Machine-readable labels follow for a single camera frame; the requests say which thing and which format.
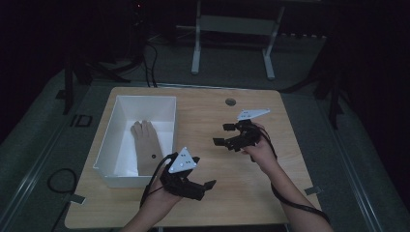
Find white metal stand frame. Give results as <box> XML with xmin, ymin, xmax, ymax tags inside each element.
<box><xmin>175</xmin><ymin>0</ymin><xmax>286</xmax><ymax>81</ymax></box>

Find grey tape piece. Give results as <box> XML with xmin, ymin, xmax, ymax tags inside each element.
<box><xmin>304</xmin><ymin>185</ymin><xmax>324</xmax><ymax>197</ymax></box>
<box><xmin>69</xmin><ymin>193</ymin><xmax>87</xmax><ymax>206</ymax></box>

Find person's right hand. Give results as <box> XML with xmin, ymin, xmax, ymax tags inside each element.
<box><xmin>243</xmin><ymin>123</ymin><xmax>278</xmax><ymax>175</ymax></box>

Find black tripod stand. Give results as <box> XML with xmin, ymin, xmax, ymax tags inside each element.
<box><xmin>62</xmin><ymin>0</ymin><xmax>148</xmax><ymax>116</ymax></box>

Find beige glove with dark dot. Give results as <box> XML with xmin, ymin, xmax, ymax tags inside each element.
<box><xmin>130</xmin><ymin>120</ymin><xmax>164</xmax><ymax>177</ymax></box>

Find black hanging cables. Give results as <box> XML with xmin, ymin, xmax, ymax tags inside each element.
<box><xmin>142</xmin><ymin>41</ymin><xmax>160</xmax><ymax>89</ymax></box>

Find black stand with dark legs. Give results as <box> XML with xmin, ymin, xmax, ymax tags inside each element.
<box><xmin>283</xmin><ymin>32</ymin><xmax>347</xmax><ymax>131</ymax></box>

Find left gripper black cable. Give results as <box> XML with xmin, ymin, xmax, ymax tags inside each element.
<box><xmin>139</xmin><ymin>154</ymin><xmax>178</xmax><ymax>208</ymax></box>

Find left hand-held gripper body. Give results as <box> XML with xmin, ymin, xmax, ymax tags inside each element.
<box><xmin>160</xmin><ymin>147</ymin><xmax>208</xmax><ymax>202</ymax></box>

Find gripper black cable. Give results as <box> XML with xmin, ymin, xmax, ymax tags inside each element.
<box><xmin>256</xmin><ymin>125</ymin><xmax>332</xmax><ymax>225</ymax></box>
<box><xmin>139</xmin><ymin>154</ymin><xmax>178</xmax><ymax>208</ymax></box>

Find black looped floor cable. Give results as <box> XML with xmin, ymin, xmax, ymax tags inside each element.
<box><xmin>46</xmin><ymin>167</ymin><xmax>79</xmax><ymax>232</ymax></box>

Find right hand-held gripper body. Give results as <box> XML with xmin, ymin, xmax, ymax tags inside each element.
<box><xmin>225</xmin><ymin>108</ymin><xmax>272</xmax><ymax>153</ymax></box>

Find white rectangular storage box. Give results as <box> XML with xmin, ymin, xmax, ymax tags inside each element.
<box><xmin>92</xmin><ymin>95</ymin><xmax>178</xmax><ymax>189</ymax></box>

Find person's left hand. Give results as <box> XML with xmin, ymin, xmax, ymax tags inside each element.
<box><xmin>149</xmin><ymin>176</ymin><xmax>184</xmax><ymax>211</ymax></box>

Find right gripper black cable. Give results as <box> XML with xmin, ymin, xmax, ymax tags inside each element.
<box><xmin>256</xmin><ymin>125</ymin><xmax>332</xmax><ymax>225</ymax></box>

